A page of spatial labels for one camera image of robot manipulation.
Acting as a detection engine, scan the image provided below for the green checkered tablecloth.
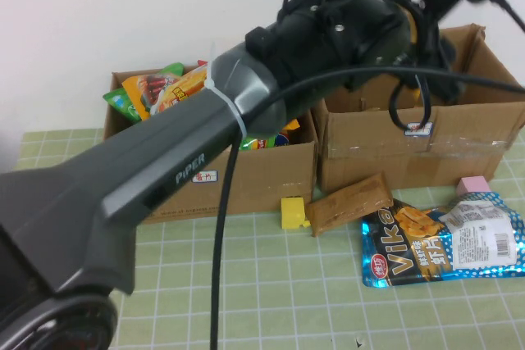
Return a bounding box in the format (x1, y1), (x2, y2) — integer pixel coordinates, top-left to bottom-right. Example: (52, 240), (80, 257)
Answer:
(20, 128), (525, 350)

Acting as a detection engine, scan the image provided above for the white zip tie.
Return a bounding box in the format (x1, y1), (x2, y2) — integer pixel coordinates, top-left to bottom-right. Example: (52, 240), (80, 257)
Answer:
(207, 41), (249, 138)

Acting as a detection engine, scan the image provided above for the large yellow fries snack bag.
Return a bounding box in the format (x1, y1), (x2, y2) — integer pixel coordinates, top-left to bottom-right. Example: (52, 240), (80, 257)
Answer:
(121, 61), (210, 121)

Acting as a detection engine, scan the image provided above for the yellow toy block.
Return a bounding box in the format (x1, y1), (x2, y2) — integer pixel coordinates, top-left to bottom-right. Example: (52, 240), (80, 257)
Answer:
(279, 197), (313, 231)

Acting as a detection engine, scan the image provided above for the pink toy block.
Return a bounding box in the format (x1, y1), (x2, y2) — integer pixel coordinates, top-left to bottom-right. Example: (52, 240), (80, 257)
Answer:
(456, 176), (492, 195)

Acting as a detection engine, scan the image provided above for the cardboard box with biscuit label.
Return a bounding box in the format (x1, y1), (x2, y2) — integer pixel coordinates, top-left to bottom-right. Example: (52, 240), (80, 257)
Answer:
(308, 24), (525, 194)

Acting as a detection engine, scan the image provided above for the blue shrimp chips bag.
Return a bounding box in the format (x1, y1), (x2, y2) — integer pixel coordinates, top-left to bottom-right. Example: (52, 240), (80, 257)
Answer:
(360, 190), (525, 289)

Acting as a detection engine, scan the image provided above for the brown snack bar wrapper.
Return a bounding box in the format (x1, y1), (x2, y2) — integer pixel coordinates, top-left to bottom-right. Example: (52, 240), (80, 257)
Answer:
(305, 172), (395, 237)

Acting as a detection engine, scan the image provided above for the green cucumber chips bag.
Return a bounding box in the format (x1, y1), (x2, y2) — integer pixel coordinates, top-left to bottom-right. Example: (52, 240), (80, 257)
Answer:
(102, 62), (185, 124)

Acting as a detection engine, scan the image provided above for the thick black camera cable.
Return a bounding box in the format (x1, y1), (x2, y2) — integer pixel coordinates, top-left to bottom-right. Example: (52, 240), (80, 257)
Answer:
(209, 0), (525, 350)

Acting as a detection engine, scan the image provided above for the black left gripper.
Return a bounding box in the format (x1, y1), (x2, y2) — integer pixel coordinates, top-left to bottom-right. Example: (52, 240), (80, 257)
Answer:
(409, 5), (467, 105)

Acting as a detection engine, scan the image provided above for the green chips bag onion print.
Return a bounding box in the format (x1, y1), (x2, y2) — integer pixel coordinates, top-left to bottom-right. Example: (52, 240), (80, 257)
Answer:
(238, 130), (290, 152)

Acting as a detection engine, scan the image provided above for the cardboard box with chips label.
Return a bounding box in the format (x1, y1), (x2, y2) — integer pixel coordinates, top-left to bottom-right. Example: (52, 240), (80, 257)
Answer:
(102, 63), (320, 225)

